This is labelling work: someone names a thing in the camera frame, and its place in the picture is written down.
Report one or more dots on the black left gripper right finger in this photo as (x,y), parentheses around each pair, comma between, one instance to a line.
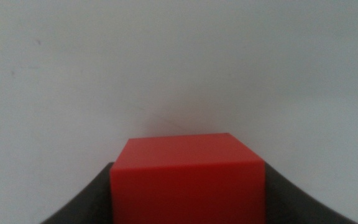
(291,205)

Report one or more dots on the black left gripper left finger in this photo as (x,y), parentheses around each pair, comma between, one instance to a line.
(89,205)

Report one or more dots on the red cube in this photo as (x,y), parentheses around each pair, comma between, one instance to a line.
(186,183)

